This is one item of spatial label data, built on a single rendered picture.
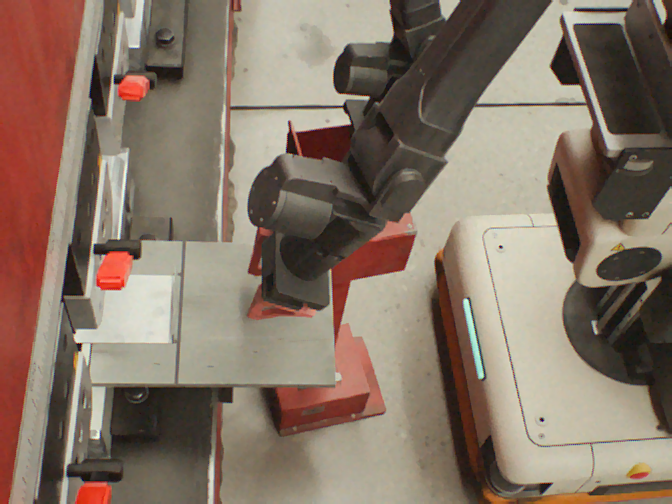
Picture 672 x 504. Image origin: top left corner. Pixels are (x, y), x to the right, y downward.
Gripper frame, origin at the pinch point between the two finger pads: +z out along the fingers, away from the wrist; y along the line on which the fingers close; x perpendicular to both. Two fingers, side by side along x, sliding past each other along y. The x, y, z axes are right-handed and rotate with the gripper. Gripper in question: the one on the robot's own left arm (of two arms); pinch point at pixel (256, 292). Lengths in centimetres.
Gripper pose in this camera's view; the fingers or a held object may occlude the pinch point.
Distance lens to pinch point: 98.9
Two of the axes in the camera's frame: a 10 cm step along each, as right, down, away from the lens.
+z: -5.8, 4.4, 6.8
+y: 0.4, 8.6, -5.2
